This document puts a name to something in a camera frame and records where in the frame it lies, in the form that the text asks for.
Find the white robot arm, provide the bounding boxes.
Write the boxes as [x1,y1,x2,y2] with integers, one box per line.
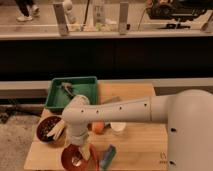
[62,89,213,171]

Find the beige utensil in brown bowl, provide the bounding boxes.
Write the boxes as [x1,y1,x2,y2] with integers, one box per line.
[47,119,66,140]

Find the dark brown bowl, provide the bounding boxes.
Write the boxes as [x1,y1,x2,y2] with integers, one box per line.
[36,116,61,142]

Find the red bowl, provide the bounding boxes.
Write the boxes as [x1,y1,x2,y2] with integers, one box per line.
[61,143,99,171]

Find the green plastic tray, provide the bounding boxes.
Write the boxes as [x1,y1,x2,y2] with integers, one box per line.
[45,76,98,112]

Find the dark tongs in tray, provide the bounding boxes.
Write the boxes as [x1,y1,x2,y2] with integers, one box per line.
[61,82,75,98]

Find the orange round object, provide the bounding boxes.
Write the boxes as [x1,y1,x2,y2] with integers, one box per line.
[92,122,105,134]

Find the small white cup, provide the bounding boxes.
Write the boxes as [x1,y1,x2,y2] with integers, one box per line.
[110,122,126,135]

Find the wooden board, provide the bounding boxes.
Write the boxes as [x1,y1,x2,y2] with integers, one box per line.
[24,82,167,171]

